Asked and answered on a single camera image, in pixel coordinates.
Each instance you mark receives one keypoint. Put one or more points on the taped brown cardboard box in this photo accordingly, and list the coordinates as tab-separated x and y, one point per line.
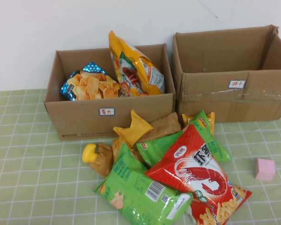
213	105

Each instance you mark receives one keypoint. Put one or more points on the yellow cracker print packet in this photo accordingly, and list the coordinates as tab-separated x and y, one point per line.
116	147

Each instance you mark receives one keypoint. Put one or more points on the red shrimp stick bag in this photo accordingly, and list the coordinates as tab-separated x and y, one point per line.
201	173

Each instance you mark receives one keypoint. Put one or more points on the white blue snack bag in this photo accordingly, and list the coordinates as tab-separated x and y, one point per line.
190	212

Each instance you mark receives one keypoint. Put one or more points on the pink foam cube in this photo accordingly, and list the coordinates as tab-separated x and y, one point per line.
264	170

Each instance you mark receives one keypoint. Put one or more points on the green checkered tablecloth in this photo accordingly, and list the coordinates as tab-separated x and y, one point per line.
37	175

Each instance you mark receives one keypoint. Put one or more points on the long brown snack packet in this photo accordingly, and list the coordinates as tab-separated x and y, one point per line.
164	126

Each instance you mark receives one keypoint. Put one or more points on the large green chip bag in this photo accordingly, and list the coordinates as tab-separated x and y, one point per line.
135	194

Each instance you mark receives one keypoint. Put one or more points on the large yellow chip bag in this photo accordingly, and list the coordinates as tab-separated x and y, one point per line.
140	68

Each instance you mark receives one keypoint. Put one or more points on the plain yellow snack packet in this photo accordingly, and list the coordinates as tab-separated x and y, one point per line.
133	131

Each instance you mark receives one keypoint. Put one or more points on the yellow orange snack packet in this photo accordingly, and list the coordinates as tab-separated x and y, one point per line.
186	119

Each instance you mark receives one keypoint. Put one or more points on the printed brown cardboard box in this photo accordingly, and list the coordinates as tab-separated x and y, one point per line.
84	119

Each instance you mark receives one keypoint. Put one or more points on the yellow rubber duck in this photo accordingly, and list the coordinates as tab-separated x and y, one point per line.
89	154

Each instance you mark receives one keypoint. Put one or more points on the small brown snack packet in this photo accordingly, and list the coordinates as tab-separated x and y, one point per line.
103	161

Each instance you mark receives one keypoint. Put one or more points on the blue polka dot chip bag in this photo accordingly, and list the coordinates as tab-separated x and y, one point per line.
91	86

